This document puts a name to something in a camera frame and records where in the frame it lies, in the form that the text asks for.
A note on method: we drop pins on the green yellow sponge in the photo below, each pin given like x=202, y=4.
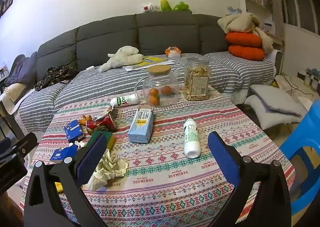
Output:
x=110, y=139

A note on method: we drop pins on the orange cushion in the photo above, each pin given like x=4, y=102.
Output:
x=243, y=39

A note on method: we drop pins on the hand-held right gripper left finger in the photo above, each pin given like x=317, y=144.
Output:
x=91, y=159

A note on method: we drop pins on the white plastic waste bin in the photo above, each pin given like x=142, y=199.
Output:
x=28, y=160

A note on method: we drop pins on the large white plastic bottle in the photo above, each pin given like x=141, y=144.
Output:
x=191, y=142

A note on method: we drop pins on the light blue cloth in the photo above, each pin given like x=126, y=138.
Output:
x=235, y=11

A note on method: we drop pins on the beige fleece blanket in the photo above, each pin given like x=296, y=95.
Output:
x=237, y=23

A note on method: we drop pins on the beige quilt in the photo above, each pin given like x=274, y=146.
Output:
x=12, y=94

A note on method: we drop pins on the orange fruit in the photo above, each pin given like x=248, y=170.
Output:
x=153, y=92
x=153, y=101
x=166, y=90

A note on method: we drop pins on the orange snack bag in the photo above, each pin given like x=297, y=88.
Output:
x=173, y=52

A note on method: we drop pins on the light blue milk carton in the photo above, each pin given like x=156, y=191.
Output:
x=140, y=127

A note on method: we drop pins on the dark blue pillow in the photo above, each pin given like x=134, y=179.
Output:
x=22, y=67

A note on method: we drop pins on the small white green-label bottle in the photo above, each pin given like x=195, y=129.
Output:
x=125, y=100

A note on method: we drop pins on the clear plastic biscuit jar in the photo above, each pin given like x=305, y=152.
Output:
x=196, y=79

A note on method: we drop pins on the blue biscuit box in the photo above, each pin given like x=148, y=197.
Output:
x=72, y=130

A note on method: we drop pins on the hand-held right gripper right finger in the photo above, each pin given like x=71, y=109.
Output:
x=222, y=157

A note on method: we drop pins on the grey sofa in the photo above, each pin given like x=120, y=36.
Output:
x=107, y=37

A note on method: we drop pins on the yellow-green plush toy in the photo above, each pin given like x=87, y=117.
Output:
x=165, y=5

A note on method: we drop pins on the small yellow packet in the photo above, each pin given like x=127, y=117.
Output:
x=58, y=188

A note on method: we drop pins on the dark wall sign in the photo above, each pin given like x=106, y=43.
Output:
x=7, y=3

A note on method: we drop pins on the orange snack wrapper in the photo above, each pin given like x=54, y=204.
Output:
x=85, y=120

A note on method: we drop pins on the dark metal chair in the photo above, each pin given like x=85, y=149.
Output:
x=3, y=119

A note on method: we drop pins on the green plush toy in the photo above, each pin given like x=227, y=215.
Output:
x=181, y=6

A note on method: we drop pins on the crushed red can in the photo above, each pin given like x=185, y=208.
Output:
x=105, y=123

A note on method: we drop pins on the small white crumpled paper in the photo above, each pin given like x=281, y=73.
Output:
x=80, y=144

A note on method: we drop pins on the dark plaid cloth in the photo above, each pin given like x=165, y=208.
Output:
x=55, y=74

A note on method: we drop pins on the crumpled foil wrapper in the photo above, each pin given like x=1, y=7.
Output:
x=111, y=111

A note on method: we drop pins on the grey floor cushion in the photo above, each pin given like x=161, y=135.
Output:
x=275, y=98
x=267, y=117

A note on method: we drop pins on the white charger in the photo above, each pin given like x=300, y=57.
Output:
x=90, y=68

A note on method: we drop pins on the patterned tablecloth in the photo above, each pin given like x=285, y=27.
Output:
x=162, y=179

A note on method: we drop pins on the cream tissue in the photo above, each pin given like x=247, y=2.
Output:
x=110, y=169

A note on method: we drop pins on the yellow magazine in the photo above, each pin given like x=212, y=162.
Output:
x=152, y=61

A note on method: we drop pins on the blue box with white label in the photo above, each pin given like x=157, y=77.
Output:
x=61, y=154

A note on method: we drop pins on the grey striped blanket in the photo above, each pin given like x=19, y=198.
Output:
x=100, y=84

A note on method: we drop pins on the orange carrot plush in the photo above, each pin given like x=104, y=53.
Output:
x=247, y=53

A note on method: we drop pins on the small white plush toy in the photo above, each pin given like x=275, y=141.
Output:
x=150, y=8

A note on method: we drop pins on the blue plastic chair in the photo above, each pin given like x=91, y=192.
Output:
x=307, y=137

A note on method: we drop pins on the person's left forearm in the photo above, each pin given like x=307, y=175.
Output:
x=8, y=209

